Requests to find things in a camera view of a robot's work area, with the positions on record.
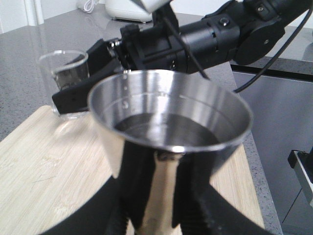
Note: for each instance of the small glass beaker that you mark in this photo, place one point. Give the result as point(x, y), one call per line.
point(60, 70)

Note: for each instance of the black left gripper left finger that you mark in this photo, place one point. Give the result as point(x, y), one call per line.
point(103, 214)

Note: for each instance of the white appliance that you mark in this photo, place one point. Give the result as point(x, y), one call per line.
point(127, 10)

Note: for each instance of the light wooden cutting board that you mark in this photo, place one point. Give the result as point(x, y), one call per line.
point(49, 169)

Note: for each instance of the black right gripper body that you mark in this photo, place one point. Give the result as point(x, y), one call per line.
point(150, 49)

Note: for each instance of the steel double jigger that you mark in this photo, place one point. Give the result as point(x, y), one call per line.
point(164, 134)

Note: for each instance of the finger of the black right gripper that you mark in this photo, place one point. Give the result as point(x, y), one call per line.
point(75, 98)
point(100, 60)

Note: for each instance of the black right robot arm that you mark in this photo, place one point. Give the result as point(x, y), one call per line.
point(242, 31)

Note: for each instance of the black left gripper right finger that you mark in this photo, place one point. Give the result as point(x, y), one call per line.
point(203, 211)

